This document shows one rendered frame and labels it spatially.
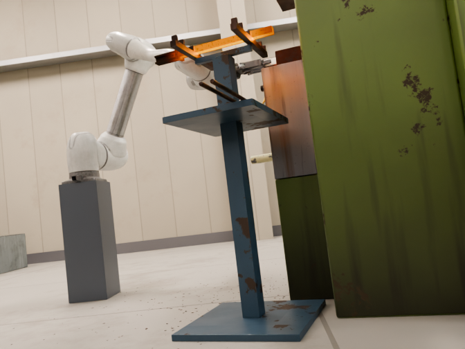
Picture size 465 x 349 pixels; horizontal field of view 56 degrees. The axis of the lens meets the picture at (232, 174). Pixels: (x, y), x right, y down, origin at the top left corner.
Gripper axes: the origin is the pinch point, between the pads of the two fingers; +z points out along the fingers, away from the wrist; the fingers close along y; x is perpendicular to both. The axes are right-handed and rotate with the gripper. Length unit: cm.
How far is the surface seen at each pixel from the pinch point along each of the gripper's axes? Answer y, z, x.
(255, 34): 51, 5, -6
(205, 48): 50, -13, -6
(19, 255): -181, -334, -86
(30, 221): -224, -356, -50
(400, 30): 49, 50, -15
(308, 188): 22, 12, -58
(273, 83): 22.1, 3.5, -15.3
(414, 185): 49, 47, -62
